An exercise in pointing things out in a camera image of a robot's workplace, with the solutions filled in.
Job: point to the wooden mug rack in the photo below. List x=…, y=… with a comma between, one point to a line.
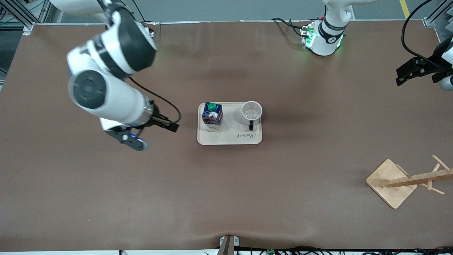
x=389, y=184

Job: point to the brown table mat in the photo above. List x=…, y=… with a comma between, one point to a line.
x=226, y=198

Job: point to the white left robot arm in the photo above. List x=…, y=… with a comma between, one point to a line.
x=327, y=39

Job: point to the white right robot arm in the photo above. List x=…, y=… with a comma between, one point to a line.
x=116, y=102

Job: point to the aluminium frame profile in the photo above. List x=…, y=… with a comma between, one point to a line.
x=24, y=16
x=437, y=16

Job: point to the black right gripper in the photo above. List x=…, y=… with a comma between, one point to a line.
x=158, y=120

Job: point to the blue white milk carton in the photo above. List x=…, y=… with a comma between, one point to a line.
x=212, y=117

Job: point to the cream plastic tray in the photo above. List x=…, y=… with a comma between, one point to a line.
x=230, y=136

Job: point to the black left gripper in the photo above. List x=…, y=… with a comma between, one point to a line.
x=423, y=68

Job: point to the metal table clamp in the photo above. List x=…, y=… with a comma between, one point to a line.
x=229, y=244

